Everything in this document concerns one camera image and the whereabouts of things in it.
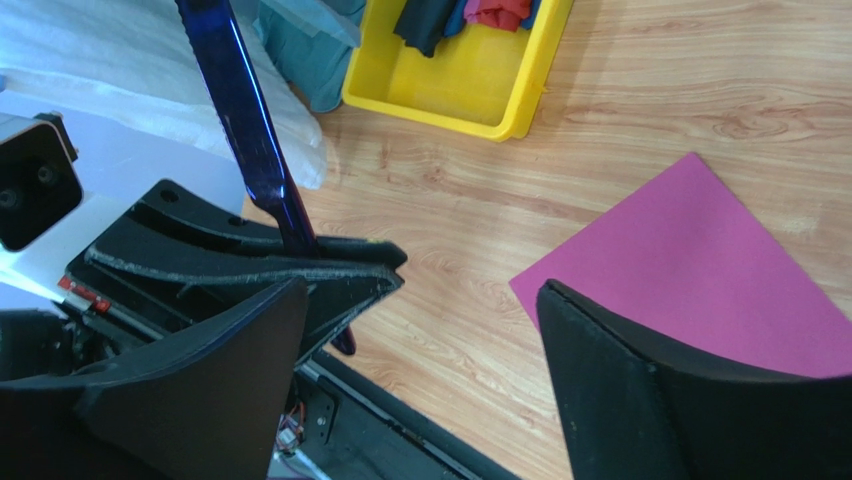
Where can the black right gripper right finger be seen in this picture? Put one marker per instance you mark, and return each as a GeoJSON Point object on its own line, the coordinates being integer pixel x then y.
{"type": "Point", "coordinates": [637, 404]}

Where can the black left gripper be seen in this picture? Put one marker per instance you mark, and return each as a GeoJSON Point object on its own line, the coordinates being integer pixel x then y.
{"type": "Point", "coordinates": [40, 319]}

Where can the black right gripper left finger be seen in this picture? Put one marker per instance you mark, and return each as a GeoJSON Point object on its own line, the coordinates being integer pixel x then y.
{"type": "Point", "coordinates": [210, 413]}

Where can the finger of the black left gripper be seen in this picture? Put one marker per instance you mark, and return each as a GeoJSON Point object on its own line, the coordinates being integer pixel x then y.
{"type": "Point", "coordinates": [171, 228]}
{"type": "Point", "coordinates": [334, 299]}

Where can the pink paper napkin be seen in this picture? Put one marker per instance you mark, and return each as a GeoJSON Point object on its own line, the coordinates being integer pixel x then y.
{"type": "Point", "coordinates": [684, 257]}

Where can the black rolled napkin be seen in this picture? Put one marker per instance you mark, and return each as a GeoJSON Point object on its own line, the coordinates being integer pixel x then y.
{"type": "Point", "coordinates": [421, 24]}

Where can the red rolled napkin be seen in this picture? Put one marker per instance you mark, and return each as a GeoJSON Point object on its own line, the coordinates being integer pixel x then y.
{"type": "Point", "coordinates": [504, 15]}

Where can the white towel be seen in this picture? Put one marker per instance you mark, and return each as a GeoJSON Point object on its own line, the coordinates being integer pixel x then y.
{"type": "Point", "coordinates": [126, 61]}

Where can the teal shirt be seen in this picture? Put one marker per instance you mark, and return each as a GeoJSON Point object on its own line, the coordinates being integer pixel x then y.
{"type": "Point", "coordinates": [310, 43]}

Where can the yellow plastic bin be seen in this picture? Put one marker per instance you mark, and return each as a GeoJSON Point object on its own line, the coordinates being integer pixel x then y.
{"type": "Point", "coordinates": [483, 82]}

